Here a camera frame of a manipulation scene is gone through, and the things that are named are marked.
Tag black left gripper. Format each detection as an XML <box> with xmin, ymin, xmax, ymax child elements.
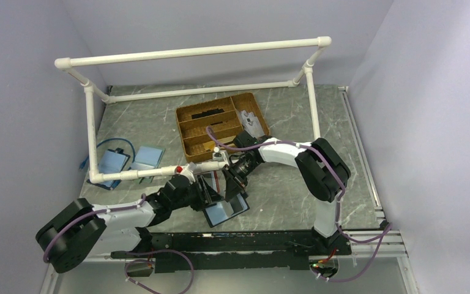
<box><xmin>171</xmin><ymin>175</ymin><xmax>224</xmax><ymax>211</ymax></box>

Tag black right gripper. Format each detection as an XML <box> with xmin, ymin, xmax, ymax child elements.
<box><xmin>221</xmin><ymin>157</ymin><xmax>260</xmax><ymax>203</ymax></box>

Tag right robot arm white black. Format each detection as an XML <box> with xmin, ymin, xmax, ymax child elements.
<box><xmin>222</xmin><ymin>131</ymin><xmax>351</xmax><ymax>254</ymax></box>

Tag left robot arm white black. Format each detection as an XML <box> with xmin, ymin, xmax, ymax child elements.
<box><xmin>35</xmin><ymin>175</ymin><xmax>224</xmax><ymax>273</ymax></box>

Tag gold card in tray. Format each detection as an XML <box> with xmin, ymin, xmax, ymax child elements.
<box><xmin>203</xmin><ymin>136</ymin><xmax>235</xmax><ymax>151</ymax></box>

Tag grey cards in tray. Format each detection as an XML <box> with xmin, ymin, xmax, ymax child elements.
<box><xmin>237</xmin><ymin>110</ymin><xmax>264</xmax><ymax>138</ymax></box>

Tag black card in tray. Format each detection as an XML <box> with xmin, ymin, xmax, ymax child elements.
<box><xmin>191</xmin><ymin>108</ymin><xmax>225</xmax><ymax>119</ymax></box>

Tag blue card left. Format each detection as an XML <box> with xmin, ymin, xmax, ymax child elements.
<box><xmin>94</xmin><ymin>148</ymin><xmax>130</xmax><ymax>190</ymax></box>

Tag brown woven divided tray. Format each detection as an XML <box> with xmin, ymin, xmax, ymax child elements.
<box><xmin>176</xmin><ymin>92</ymin><xmax>270</xmax><ymax>163</ymax></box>

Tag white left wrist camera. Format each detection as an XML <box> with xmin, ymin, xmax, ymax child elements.
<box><xmin>175</xmin><ymin>162</ymin><xmax>197</xmax><ymax>183</ymax></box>

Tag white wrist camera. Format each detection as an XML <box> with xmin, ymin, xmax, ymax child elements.
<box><xmin>212</xmin><ymin>146</ymin><xmax>229</xmax><ymax>165</ymax></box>
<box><xmin>175</xmin><ymin>162</ymin><xmax>197</xmax><ymax>183</ymax></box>

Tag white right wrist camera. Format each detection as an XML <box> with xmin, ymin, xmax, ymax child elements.
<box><xmin>212</xmin><ymin>146</ymin><xmax>229</xmax><ymax>165</ymax></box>

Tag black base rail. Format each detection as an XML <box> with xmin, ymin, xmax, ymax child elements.
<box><xmin>110</xmin><ymin>229</ymin><xmax>352</xmax><ymax>273</ymax></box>

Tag blue cable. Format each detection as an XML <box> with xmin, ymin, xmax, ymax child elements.
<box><xmin>78</xmin><ymin>137</ymin><xmax>137</xmax><ymax>170</ymax></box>

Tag white PVC pipe frame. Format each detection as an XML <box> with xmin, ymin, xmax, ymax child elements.
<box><xmin>54</xmin><ymin>36</ymin><xmax>332</xmax><ymax>184</ymax></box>

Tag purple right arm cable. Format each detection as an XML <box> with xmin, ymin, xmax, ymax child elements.
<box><xmin>206</xmin><ymin>126</ymin><xmax>393</xmax><ymax>284</ymax></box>

